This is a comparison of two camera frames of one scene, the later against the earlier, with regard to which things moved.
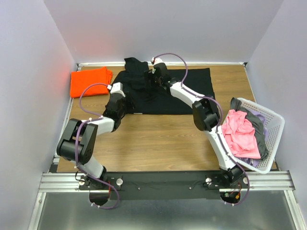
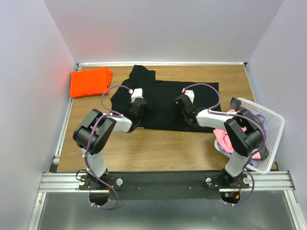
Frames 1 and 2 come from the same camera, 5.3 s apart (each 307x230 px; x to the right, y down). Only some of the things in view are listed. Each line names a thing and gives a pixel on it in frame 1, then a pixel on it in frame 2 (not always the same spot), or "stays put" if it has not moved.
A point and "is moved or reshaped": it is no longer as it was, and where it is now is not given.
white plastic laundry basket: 273,125 stays put
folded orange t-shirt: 80,80 stays put
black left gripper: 129,105 → 147,109
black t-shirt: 147,99 is moved or reshaped
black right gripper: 150,74 → 174,108
